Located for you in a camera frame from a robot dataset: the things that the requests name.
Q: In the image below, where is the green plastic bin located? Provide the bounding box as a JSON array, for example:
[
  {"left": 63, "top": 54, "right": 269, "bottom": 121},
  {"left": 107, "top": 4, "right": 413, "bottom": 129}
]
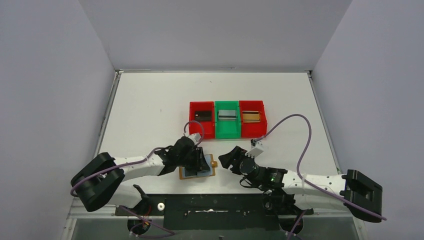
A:
[{"left": 214, "top": 101, "right": 241, "bottom": 139}]

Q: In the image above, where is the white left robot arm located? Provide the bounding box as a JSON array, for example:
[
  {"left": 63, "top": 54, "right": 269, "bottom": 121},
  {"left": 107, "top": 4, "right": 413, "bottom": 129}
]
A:
[{"left": 70, "top": 133, "right": 212, "bottom": 212}]

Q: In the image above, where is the gold card in bin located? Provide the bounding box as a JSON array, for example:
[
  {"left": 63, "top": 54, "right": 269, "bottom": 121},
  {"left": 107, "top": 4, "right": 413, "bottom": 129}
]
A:
[{"left": 241, "top": 110, "right": 261, "bottom": 123}]

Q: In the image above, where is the right red plastic bin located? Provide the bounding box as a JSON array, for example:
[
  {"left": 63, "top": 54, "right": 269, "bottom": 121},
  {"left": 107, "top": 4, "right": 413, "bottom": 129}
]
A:
[{"left": 239, "top": 100, "right": 268, "bottom": 139}]

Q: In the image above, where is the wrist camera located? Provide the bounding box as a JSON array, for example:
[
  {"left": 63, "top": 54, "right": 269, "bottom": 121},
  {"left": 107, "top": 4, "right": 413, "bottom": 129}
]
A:
[
  {"left": 245, "top": 139, "right": 265, "bottom": 159},
  {"left": 184, "top": 132, "right": 203, "bottom": 145}
]

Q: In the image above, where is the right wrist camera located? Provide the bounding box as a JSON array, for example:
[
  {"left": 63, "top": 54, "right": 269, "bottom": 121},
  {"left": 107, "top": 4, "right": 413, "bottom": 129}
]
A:
[{"left": 245, "top": 139, "right": 265, "bottom": 159}]

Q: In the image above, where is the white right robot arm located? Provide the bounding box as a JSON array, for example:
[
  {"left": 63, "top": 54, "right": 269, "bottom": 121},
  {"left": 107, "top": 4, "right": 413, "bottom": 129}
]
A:
[{"left": 218, "top": 144, "right": 385, "bottom": 223}]

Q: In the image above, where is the red plastic bin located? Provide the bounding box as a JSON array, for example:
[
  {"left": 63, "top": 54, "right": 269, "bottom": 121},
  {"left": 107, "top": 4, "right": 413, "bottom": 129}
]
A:
[
  {"left": 239, "top": 100, "right": 268, "bottom": 139},
  {"left": 188, "top": 101, "right": 216, "bottom": 140}
]

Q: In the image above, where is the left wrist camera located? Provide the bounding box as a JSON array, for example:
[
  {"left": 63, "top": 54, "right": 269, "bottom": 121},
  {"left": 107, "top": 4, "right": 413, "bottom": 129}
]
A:
[{"left": 184, "top": 132, "right": 203, "bottom": 145}]

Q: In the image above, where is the black card in bin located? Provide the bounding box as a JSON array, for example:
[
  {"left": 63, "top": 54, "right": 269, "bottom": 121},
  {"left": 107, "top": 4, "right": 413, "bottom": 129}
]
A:
[{"left": 194, "top": 110, "right": 212, "bottom": 122}]

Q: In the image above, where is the silver card in bin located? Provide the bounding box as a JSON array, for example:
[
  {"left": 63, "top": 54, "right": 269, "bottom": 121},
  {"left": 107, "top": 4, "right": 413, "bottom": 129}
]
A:
[{"left": 217, "top": 109, "right": 237, "bottom": 121}]

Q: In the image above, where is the yellow leather card holder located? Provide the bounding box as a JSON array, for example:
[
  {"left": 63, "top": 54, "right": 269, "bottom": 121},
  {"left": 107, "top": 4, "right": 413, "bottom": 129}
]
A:
[{"left": 178, "top": 154, "right": 218, "bottom": 180}]

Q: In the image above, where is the left red plastic bin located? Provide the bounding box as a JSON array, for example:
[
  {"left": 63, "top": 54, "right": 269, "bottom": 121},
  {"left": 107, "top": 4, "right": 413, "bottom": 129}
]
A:
[{"left": 188, "top": 101, "right": 216, "bottom": 140}]

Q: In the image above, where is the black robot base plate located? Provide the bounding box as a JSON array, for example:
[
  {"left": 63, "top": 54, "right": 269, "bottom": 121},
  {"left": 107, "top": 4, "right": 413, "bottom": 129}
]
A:
[{"left": 115, "top": 193, "right": 305, "bottom": 234}]

